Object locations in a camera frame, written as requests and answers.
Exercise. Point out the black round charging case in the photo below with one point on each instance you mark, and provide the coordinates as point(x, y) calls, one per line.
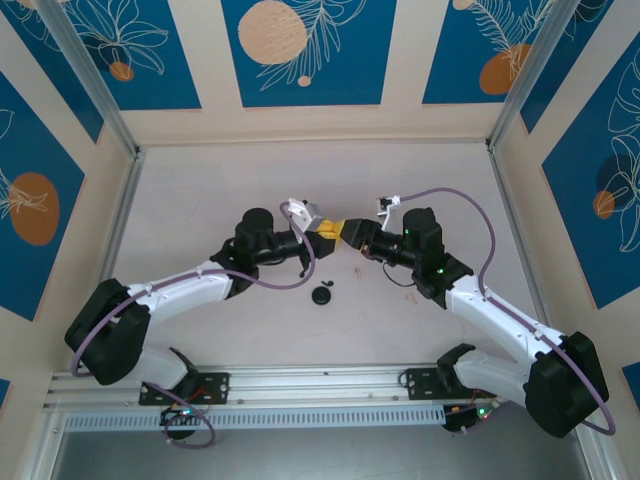
point(321, 296)

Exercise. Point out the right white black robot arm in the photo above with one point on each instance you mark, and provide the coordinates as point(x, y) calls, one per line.
point(500, 315)

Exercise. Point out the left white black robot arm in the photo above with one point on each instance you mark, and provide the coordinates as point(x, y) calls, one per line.
point(175, 295)

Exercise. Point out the blue panel beige circle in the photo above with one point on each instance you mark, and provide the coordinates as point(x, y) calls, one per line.
point(310, 50)

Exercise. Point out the black control board green light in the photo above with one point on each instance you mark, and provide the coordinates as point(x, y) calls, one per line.
point(175, 417)
point(460, 420)

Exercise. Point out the blue panel flower dark circle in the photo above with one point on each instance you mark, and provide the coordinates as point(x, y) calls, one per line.
point(600, 190)

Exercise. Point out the blue panel orange circle fern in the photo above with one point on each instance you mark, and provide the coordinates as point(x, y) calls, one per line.
point(480, 50)

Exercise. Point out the blue panel large orange oval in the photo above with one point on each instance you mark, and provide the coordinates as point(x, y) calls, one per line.
point(35, 210)

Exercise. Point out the blue panel white flower outline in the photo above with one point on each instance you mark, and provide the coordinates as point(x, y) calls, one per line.
point(140, 50)

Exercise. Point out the aluminium table side rail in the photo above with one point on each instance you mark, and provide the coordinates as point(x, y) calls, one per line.
point(127, 200)
point(505, 200)

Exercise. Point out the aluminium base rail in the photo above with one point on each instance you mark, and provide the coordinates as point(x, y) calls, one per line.
point(325, 385)

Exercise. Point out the aluminium frame post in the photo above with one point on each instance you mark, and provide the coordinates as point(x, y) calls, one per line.
point(90, 75)
point(530, 75)

